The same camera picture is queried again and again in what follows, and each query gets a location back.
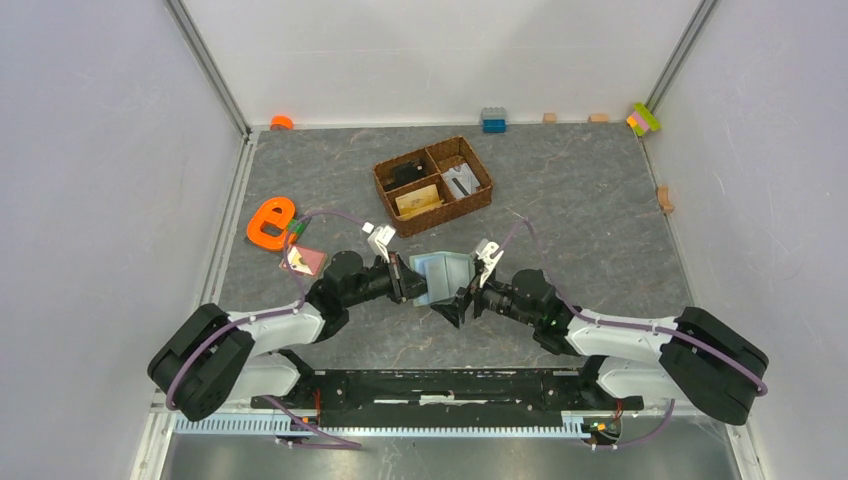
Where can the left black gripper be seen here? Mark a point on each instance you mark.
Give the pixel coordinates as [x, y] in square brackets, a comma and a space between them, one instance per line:
[405, 282]

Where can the curved wooden arch block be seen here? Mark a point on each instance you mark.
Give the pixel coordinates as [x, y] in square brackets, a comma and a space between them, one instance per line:
[664, 200]

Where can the blue grey lego stack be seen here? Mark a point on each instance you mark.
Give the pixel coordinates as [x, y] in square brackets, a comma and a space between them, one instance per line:
[493, 120]

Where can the gold credit card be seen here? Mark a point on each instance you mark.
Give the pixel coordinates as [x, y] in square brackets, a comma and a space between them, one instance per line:
[418, 201]

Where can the green pink lego stack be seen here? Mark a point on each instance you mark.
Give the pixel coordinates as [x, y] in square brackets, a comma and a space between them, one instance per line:
[642, 121]

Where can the light blue card holder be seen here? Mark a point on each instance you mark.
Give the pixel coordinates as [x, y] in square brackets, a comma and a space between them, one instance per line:
[444, 272]

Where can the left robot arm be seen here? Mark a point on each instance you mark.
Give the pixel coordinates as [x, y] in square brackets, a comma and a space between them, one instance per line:
[217, 357]

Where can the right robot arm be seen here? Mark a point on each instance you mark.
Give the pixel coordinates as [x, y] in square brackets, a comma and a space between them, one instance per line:
[693, 356]

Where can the orange letter e toy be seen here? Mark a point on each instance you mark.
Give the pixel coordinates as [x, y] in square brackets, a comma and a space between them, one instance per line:
[269, 225]

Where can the pink square card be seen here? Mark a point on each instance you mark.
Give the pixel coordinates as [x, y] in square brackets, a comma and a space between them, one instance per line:
[303, 260]

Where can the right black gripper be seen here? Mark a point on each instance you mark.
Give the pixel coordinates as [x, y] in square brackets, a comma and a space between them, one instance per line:
[454, 307]

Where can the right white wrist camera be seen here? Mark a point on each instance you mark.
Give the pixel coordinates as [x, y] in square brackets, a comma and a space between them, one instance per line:
[486, 256]

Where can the green toy block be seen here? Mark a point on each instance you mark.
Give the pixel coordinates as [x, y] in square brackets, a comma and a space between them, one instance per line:
[296, 227]

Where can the orange round cap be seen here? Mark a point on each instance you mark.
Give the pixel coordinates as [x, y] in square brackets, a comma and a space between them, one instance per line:
[281, 123]

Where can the white cards in basket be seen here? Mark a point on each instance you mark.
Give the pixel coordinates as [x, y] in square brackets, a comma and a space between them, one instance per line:
[461, 181]

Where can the black item in basket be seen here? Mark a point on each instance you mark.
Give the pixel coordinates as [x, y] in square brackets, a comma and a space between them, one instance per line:
[406, 173]

